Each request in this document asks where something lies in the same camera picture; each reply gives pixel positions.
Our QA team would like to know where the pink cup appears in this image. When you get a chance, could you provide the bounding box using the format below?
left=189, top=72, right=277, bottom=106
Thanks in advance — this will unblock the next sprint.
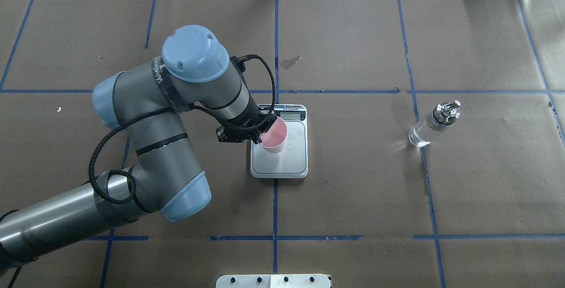
left=260, top=117, right=288, bottom=154

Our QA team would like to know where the glass sauce bottle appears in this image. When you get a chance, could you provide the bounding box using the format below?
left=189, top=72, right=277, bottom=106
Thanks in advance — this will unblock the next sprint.
left=408, top=99, right=461, bottom=148

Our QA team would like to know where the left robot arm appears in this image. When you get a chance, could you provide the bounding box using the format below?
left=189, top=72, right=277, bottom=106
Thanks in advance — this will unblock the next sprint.
left=1, top=25, right=276, bottom=275

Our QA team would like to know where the digital kitchen scale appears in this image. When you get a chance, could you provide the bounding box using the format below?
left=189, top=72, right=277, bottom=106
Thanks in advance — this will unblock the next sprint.
left=249, top=104, right=309, bottom=179

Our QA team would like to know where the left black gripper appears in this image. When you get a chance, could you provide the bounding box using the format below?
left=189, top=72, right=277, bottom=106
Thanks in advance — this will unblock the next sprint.
left=216, top=105, right=277, bottom=144

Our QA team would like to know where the white mounting post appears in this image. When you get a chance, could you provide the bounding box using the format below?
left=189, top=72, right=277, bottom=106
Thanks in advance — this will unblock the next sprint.
left=215, top=273, right=333, bottom=288

